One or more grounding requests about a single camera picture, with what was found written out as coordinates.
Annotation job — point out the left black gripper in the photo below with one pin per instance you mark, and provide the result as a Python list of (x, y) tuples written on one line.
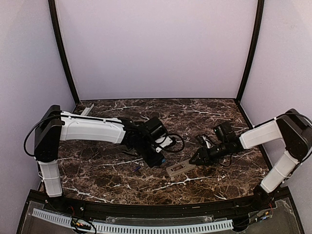
[(151, 157)]

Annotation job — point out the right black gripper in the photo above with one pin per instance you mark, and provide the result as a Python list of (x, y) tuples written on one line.
[(204, 154)]

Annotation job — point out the grey remote control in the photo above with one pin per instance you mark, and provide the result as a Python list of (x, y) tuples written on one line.
[(179, 168)]

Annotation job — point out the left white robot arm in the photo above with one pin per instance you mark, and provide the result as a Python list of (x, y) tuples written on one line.
[(148, 139)]

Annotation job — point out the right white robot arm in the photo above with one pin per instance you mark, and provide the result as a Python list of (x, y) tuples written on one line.
[(292, 127)]

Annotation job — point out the small white bar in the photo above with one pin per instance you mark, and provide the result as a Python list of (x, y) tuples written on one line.
[(87, 110)]

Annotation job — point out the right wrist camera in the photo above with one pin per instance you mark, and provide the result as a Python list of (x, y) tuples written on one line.
[(204, 140)]

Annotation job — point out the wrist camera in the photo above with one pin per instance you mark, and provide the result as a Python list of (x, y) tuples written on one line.
[(204, 140), (165, 142)]

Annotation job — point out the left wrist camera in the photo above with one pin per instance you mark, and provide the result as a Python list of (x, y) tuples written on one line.
[(165, 142)]

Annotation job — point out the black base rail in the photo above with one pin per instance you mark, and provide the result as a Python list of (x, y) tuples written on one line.
[(233, 208)]

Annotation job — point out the left grey cable duct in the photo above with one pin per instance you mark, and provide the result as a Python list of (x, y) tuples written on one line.
[(59, 219)]

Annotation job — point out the left black frame post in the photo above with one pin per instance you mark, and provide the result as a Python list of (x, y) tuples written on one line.
[(61, 50)]

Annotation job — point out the black frame post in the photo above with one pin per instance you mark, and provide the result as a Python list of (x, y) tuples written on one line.
[(252, 49), (61, 50)]

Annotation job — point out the right black frame post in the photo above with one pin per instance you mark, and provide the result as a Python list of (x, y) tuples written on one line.
[(252, 49)]

